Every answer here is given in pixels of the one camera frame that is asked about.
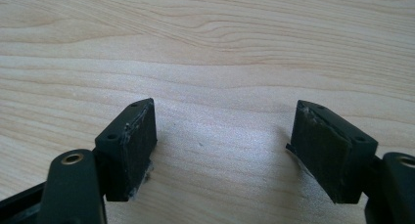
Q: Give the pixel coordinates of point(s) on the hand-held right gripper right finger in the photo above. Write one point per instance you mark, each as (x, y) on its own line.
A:
(329, 152)

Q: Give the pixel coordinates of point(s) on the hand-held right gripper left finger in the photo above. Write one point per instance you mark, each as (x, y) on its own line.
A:
(125, 152)

